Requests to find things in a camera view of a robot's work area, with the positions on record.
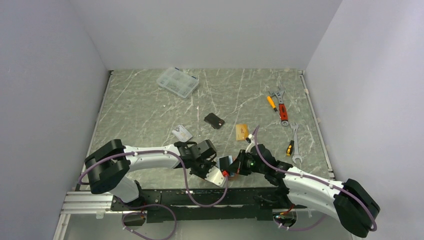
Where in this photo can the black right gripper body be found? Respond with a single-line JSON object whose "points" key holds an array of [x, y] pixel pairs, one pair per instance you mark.
{"points": [[245, 164]]}

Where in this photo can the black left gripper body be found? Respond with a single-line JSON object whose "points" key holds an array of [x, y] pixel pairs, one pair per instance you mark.
{"points": [[201, 169]]}

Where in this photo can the white silver card stack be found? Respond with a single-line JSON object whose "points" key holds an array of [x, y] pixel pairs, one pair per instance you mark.
{"points": [[181, 133]]}

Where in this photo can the brown leather card holder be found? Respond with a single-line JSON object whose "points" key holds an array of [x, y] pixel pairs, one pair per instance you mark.
{"points": [[232, 176]]}

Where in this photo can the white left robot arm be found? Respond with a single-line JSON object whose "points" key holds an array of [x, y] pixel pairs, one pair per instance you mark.
{"points": [[107, 167]]}

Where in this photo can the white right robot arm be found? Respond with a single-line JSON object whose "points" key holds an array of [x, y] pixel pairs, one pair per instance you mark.
{"points": [[347, 202]]}

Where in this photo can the silver combination wrench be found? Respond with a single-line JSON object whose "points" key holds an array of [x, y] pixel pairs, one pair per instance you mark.
{"points": [[293, 148]]}

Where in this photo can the clear plastic organizer box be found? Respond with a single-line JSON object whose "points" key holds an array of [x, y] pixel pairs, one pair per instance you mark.
{"points": [[177, 82]]}

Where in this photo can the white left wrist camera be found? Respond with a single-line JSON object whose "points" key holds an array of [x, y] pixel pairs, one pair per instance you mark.
{"points": [[216, 177]]}

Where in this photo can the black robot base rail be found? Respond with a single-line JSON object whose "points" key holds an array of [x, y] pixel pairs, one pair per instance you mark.
{"points": [[260, 203]]}

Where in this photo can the yellow handled screwdriver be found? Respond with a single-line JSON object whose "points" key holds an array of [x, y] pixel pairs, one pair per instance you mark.
{"points": [[272, 104]]}

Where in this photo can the red handled adjustable wrench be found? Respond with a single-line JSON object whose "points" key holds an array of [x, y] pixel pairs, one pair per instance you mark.
{"points": [[282, 111]]}

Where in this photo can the aluminium frame rail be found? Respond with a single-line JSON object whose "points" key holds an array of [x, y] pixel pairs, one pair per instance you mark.
{"points": [[81, 203]]}

